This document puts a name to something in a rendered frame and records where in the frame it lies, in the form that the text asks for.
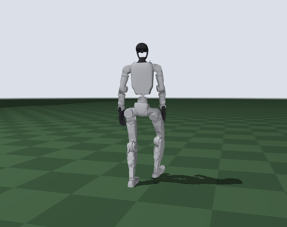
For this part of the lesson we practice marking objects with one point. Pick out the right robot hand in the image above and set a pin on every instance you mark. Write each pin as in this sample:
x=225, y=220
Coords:
x=163, y=112

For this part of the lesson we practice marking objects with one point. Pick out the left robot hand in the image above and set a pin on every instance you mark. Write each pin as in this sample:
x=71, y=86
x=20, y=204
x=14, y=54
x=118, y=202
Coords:
x=121, y=117

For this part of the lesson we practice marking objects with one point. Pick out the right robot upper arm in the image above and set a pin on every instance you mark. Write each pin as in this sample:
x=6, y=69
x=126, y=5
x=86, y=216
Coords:
x=159, y=76

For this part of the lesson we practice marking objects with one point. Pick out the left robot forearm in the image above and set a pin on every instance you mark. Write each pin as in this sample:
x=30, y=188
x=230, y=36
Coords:
x=121, y=100

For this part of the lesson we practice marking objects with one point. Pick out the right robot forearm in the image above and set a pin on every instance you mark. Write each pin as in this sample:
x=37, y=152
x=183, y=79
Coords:
x=162, y=99

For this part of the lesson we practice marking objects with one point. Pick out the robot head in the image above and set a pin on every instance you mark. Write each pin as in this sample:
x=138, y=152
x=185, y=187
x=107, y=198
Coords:
x=141, y=47

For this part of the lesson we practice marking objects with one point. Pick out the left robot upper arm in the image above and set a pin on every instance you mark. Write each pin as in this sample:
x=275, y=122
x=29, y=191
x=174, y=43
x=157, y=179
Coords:
x=124, y=78

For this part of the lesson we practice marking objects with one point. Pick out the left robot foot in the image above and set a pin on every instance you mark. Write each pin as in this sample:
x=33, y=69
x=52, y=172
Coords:
x=133, y=183

